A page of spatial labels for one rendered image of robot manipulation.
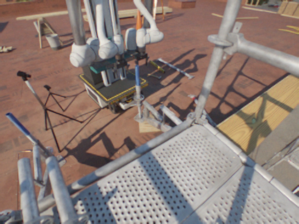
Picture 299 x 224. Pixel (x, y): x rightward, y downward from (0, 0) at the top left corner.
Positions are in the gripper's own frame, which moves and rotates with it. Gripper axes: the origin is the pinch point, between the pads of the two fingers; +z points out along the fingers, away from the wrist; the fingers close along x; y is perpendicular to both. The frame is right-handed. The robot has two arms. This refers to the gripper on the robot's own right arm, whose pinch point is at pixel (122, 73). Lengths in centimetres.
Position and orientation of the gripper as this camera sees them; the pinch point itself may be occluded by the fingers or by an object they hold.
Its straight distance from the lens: 154.3
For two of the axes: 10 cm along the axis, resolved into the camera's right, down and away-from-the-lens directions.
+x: -7.3, 4.8, -4.9
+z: 0.0, 7.1, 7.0
